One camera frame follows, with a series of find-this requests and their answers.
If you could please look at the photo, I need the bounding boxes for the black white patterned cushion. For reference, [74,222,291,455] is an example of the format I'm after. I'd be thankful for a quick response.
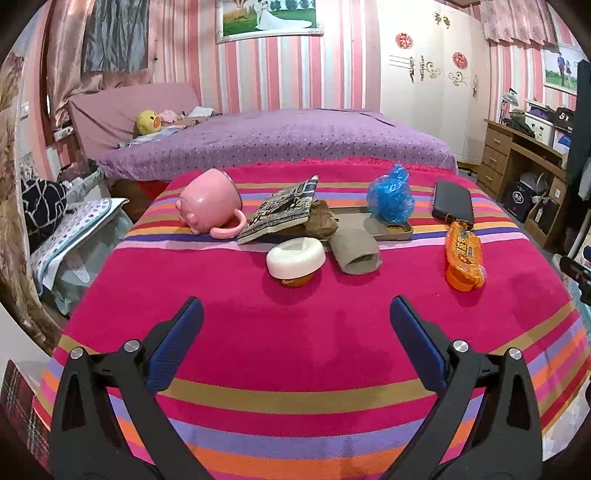
[21,178,70,252]

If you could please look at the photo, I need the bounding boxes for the wooden desk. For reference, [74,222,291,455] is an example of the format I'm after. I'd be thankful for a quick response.
[478,119,571,247]

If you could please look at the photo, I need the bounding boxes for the yellow duck plush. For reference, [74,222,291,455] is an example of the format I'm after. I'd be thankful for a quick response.
[135,110,161,136]

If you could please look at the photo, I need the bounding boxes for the orange snack packet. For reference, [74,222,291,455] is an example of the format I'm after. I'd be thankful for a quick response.
[444,220,489,291]

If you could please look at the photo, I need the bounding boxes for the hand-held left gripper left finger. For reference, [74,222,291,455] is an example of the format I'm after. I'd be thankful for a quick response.
[48,296,213,480]

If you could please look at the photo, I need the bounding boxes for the pink striped blanket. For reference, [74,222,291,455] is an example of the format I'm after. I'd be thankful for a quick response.
[32,159,591,480]

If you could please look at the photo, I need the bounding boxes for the floral curtain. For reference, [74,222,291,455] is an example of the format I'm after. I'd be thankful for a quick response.
[0,51,63,356]

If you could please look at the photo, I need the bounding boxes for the grey hanging cloth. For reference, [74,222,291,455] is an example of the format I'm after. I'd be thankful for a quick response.
[81,0,153,75]

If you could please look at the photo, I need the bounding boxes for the white wardrobe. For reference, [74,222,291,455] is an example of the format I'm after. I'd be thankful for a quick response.
[376,0,492,162]

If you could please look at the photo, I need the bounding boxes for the pink curtain valance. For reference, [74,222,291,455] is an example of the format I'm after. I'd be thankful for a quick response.
[480,0,561,47]

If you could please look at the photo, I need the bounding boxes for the pink covered headboard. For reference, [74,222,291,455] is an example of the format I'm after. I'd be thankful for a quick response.
[67,83,201,160]

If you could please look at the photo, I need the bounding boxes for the purple dotted bedspread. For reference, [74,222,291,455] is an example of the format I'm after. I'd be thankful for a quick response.
[95,108,459,182]

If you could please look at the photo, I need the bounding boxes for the white storage box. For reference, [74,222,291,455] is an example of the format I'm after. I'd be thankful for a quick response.
[524,113,555,146]

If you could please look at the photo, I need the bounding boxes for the dark hanging garment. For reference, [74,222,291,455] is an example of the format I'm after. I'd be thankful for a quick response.
[566,60,591,199]

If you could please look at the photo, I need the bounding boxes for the black phone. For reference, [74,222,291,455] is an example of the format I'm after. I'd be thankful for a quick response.
[431,179,475,227]

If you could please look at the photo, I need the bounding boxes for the pink pig mug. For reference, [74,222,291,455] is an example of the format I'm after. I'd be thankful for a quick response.
[178,168,247,240]

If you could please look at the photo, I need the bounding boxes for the red plaid cloth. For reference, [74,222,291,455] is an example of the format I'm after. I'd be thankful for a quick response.
[0,360,51,472]

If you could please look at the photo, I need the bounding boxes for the patterned black white pouch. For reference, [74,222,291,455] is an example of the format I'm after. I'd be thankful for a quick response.
[237,175,320,245]

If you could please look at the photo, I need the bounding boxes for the blue plastic bag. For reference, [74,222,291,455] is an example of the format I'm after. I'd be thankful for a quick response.
[366,164,415,225]

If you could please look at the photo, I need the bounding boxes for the white fan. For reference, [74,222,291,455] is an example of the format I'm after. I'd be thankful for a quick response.
[519,172,548,197]

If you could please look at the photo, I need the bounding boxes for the white lidded orange jar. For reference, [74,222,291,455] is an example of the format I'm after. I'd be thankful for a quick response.
[266,237,326,288]

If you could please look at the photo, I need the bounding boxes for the small wall poster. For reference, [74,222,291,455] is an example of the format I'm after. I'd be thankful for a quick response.
[542,44,580,95]

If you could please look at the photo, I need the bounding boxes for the brown flat tray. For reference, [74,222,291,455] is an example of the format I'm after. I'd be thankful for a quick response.
[330,207,414,241]

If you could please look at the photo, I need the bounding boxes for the pink curtain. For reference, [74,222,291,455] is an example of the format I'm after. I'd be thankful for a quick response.
[46,0,155,130]

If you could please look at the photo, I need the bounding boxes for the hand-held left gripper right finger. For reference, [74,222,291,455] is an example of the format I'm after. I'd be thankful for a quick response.
[389,295,542,480]

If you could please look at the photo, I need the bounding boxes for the black box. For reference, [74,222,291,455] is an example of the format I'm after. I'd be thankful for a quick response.
[501,178,536,222]

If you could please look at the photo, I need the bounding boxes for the brown crumpled paper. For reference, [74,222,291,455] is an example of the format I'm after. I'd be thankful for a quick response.
[305,199,340,240]

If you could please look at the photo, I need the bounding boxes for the dotted pale cloth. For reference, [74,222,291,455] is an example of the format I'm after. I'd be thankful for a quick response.
[30,198,130,296]

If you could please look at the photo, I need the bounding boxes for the desk lamp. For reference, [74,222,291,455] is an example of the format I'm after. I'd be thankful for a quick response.
[499,88,520,123]

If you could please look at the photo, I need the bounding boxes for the framed wall poster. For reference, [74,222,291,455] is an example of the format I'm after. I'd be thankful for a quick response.
[216,0,325,44]

